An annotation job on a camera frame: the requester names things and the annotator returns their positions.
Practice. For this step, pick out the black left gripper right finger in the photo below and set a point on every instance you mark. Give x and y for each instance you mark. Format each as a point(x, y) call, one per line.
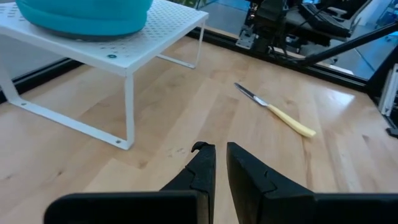
point(248, 180)

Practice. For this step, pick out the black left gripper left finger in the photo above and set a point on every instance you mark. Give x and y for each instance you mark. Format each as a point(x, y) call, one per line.
point(203, 174)

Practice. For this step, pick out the blue collapsible bowl grey rim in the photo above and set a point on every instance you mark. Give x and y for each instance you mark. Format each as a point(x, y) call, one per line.
point(84, 18)

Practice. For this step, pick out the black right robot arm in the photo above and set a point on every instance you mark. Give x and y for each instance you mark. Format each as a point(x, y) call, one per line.
point(267, 28)

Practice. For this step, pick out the white perforated metal shelf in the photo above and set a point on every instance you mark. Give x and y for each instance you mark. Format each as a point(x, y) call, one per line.
point(130, 53)

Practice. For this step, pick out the black keyboard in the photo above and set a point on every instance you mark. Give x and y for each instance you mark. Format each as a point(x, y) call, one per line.
point(326, 18)

